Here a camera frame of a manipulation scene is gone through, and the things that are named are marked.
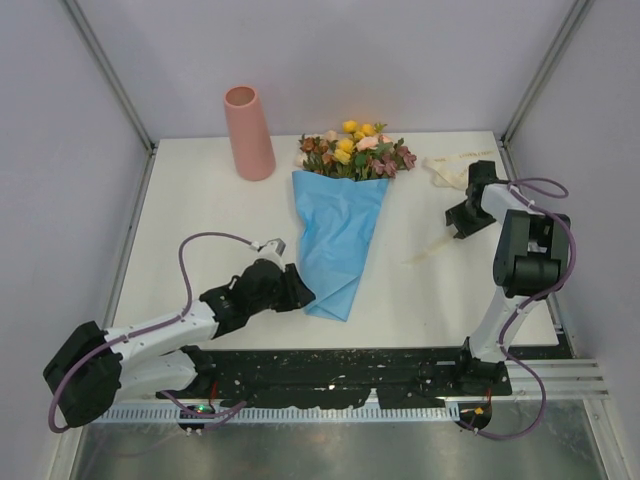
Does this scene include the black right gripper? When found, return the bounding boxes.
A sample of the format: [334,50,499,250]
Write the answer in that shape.
[446,201,497,240]

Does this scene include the cream ribbon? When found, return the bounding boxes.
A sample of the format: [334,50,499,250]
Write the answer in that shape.
[402,149,497,266]

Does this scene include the blue wrapping paper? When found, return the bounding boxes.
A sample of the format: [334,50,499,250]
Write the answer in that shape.
[292,171,389,322]

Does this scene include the artificial flower bunch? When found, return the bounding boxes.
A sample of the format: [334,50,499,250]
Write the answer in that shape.
[297,120,417,181]

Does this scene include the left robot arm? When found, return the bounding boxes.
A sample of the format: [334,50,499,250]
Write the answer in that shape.
[43,259,315,429]

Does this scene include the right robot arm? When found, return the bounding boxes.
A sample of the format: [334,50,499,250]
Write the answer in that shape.
[445,160,575,395]

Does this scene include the pink tapered vase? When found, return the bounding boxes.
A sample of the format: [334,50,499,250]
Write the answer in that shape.
[224,86,276,181]

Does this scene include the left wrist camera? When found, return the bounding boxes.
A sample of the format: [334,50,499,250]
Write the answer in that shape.
[249,238,286,271]

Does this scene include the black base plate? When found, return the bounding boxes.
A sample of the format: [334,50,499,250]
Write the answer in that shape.
[170,347,512,410]

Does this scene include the right aluminium frame post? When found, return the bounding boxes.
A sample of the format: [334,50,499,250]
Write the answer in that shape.
[499,0,594,149]

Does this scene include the aluminium frame post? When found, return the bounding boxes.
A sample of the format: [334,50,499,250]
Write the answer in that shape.
[59,0,157,154]
[499,0,594,149]

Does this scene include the white slotted cable duct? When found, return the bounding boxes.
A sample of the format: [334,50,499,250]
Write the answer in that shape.
[94,402,459,425]

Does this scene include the left aluminium frame post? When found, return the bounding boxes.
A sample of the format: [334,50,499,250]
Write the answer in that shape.
[59,0,157,154]

